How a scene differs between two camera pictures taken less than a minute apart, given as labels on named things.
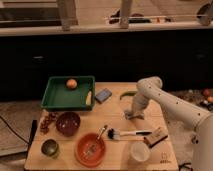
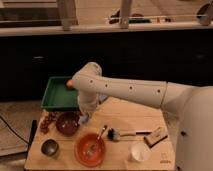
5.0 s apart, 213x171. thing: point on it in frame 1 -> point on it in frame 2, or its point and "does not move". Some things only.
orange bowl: (90, 150) does not move
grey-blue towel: (128, 114) -> (83, 118)
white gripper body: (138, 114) -> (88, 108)
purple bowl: (68, 123) does not move
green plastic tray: (69, 94) does not move
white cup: (140, 151) does not move
